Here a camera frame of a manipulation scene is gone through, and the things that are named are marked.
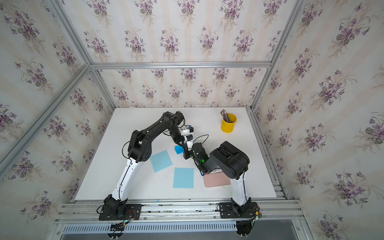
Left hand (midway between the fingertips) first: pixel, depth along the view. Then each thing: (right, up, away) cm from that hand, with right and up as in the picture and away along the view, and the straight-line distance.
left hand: (183, 144), depth 99 cm
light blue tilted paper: (-13, -9, -8) cm, 18 cm away
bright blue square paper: (-3, -3, -4) cm, 6 cm away
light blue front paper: (+1, -17, -14) cm, 22 cm away
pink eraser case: (+20, -17, -16) cm, 31 cm away
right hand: (+1, 0, -4) cm, 5 cm away
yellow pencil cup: (+32, +12, +4) cm, 34 cm away
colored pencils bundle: (+28, +20, -3) cm, 34 cm away
